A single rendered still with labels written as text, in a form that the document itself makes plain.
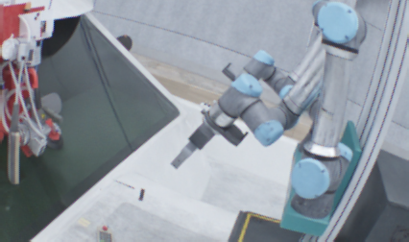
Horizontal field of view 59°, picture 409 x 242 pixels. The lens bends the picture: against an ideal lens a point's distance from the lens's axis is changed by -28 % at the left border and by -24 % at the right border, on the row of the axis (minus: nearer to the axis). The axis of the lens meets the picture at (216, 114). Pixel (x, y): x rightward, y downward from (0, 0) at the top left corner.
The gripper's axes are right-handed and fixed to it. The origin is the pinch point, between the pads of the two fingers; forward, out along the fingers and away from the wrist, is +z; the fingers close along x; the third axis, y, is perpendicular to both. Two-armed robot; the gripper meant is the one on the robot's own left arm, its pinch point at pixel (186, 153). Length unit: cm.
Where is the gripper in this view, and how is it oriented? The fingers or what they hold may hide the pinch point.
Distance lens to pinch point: 142.8
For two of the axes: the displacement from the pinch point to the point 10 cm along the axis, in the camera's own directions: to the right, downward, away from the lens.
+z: -5.9, 6.4, 4.9
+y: -7.3, -6.9, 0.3
